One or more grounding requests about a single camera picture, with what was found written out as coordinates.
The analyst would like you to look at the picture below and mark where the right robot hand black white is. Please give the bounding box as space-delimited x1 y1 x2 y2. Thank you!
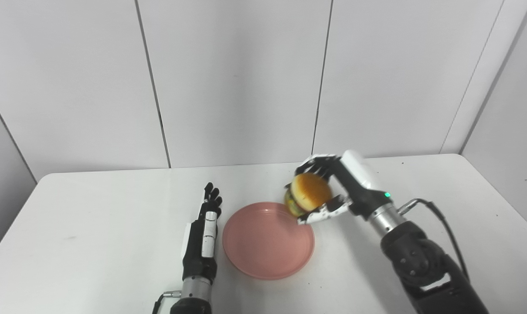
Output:
295 150 394 225

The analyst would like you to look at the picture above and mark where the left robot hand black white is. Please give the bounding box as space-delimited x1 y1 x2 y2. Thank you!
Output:
181 182 223 283

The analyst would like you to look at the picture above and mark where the toy hamburger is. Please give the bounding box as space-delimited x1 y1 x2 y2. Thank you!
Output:
283 173 333 218

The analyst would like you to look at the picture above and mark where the pink plate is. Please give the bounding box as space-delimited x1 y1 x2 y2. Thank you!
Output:
222 201 315 280

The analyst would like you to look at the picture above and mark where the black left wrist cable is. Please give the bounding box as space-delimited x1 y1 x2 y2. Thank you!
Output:
152 290 182 314

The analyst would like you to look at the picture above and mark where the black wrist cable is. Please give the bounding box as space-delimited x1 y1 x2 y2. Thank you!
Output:
152 290 182 314
396 198 471 282

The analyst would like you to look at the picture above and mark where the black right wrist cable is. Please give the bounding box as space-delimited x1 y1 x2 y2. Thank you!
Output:
396 198 471 282

